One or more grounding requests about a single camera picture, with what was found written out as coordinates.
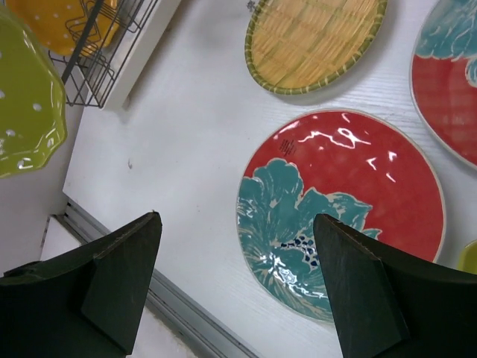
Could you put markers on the green polka dot bowl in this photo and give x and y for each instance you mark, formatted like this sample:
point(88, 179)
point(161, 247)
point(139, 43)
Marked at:
point(468, 258)
point(33, 100)

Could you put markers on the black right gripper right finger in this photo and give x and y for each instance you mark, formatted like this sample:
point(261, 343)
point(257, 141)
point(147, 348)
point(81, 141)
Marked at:
point(387, 303)

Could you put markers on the metal wire dish rack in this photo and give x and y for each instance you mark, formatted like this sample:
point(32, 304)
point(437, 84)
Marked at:
point(112, 41)

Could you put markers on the red plate with teal flower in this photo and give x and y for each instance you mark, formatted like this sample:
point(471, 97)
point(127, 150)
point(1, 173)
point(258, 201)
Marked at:
point(351, 166)

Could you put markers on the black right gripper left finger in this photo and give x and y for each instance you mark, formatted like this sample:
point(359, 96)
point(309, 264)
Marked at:
point(87, 302)

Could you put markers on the woven bamboo pattern plate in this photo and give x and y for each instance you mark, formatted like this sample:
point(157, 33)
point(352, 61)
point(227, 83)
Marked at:
point(297, 47)

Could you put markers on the yellow polka dot bowl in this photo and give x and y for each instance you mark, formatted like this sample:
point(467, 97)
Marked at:
point(59, 24)

